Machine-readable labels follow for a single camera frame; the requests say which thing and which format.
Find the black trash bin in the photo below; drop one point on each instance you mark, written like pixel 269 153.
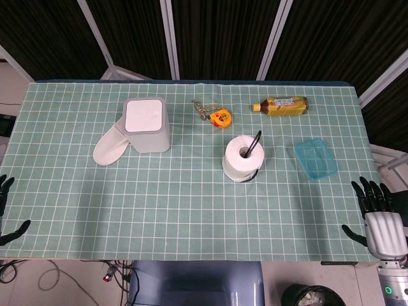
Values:
pixel 312 296

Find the black box on floor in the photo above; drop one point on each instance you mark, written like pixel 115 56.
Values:
pixel 6 126

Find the white fabric slipper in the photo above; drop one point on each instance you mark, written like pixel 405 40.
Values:
pixel 108 150

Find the white toilet paper roll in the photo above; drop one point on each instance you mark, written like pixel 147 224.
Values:
pixel 236 159

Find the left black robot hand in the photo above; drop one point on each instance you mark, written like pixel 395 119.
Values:
pixel 4 191

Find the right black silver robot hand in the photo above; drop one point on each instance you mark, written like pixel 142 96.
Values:
pixel 384 232

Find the yellow label tea bottle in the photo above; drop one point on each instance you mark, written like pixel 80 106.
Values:
pixel 283 106

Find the black folding screen white frame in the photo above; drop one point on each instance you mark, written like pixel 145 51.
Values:
pixel 220 35

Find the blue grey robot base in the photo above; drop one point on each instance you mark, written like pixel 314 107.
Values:
pixel 197 283

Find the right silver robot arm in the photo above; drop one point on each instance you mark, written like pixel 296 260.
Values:
pixel 393 280

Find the green checked tablecloth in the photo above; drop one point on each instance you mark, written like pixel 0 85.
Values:
pixel 178 207

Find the white bin with grey rim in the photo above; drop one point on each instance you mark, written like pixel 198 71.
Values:
pixel 146 127

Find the clear blue plastic container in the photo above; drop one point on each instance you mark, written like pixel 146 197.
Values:
pixel 315 157

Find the red tipped floor device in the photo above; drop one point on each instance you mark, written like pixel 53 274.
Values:
pixel 109 275

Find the white metal frame feet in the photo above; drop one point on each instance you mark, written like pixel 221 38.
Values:
pixel 390 162

